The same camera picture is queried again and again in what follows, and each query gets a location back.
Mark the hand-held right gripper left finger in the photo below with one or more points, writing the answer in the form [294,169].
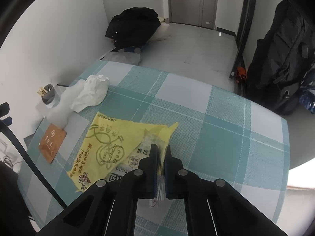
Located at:
[153,174]

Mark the beige pillow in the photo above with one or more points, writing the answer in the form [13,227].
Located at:
[161,32]

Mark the blue cloth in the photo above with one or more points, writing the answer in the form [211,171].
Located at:
[134,49]

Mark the bundle of wooden chopsticks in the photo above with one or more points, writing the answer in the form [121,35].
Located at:
[41,91]

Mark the person's dark clothing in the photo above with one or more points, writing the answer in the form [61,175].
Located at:
[12,201]

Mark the grey and white utensil holder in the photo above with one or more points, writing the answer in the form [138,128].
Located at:
[48,95]

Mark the brown printed packet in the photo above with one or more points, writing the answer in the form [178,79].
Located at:
[53,141]

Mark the crumpled white tissue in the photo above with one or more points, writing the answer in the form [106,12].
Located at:
[91,91]

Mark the large black bag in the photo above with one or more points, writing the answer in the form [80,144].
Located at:
[278,54]

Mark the black jacket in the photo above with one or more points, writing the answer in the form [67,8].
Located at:
[133,27]

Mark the black framed glass sliding door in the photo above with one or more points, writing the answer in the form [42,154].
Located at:
[247,17]

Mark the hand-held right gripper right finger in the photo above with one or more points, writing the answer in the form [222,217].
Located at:
[168,174]

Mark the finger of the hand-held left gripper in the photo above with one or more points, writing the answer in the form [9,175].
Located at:
[6,121]
[4,108]

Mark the grey door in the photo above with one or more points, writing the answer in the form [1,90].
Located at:
[189,2]

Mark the orange tool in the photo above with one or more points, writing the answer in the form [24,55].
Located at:
[240,75]

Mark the silver and blue foil bag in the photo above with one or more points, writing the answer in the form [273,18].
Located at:
[307,98]

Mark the yellow printed plastic wrapper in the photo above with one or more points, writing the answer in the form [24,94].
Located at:
[110,137]

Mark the teal checked tablecloth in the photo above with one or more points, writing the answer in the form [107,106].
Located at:
[221,127]

